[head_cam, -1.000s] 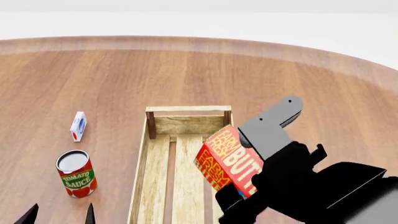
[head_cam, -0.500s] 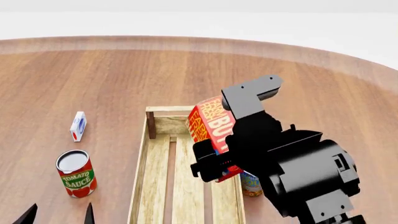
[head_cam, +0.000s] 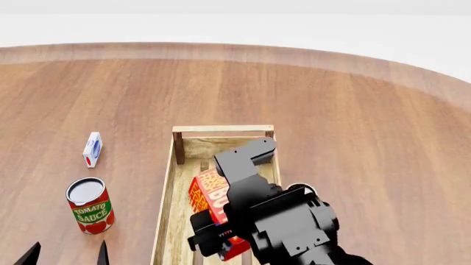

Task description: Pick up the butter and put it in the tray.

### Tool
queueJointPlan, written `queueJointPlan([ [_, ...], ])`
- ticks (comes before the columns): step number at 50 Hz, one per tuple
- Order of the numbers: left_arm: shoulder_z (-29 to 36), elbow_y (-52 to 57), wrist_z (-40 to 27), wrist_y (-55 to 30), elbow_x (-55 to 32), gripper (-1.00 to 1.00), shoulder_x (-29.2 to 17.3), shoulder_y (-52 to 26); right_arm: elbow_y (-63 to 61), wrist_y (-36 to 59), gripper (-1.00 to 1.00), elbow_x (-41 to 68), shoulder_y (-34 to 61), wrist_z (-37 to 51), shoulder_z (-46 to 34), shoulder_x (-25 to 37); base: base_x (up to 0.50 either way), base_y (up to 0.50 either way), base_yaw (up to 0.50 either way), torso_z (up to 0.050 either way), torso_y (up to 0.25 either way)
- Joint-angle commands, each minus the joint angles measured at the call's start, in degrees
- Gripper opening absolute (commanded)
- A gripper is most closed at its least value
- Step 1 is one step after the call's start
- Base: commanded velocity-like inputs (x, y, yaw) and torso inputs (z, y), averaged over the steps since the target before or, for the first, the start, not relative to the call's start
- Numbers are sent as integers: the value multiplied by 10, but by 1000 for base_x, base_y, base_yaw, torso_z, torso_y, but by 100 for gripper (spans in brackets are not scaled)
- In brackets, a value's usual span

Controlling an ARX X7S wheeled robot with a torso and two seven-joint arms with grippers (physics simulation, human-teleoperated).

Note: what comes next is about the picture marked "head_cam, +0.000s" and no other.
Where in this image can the small white and blue box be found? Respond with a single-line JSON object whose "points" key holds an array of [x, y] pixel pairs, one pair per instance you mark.
{"points": [[92, 150]]}

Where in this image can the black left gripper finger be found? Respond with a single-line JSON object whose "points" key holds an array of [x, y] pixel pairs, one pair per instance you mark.
{"points": [[29, 256], [103, 255]]}

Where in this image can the red and orange butter box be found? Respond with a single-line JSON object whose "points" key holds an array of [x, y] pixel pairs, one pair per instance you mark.
{"points": [[207, 190]]}

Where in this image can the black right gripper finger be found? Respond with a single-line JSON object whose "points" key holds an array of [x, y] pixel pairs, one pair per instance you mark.
{"points": [[239, 163], [208, 234]]}

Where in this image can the tomato sauce can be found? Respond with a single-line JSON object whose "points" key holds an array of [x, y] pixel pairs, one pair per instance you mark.
{"points": [[92, 212]]}

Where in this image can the light wooden tray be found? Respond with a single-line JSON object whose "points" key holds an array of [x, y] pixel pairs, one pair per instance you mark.
{"points": [[178, 220]]}

